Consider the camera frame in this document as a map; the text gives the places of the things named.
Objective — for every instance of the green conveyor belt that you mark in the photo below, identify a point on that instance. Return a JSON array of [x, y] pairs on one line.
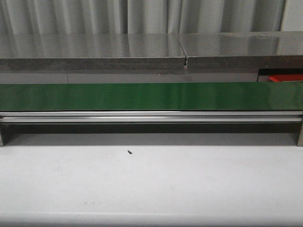
[[217, 96]]

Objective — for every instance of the grey stone counter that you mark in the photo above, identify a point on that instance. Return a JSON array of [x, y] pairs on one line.
[[143, 58]]

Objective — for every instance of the white curtain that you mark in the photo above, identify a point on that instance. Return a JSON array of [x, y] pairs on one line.
[[138, 16]]

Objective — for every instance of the red tray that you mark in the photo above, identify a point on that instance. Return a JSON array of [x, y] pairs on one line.
[[286, 78]]

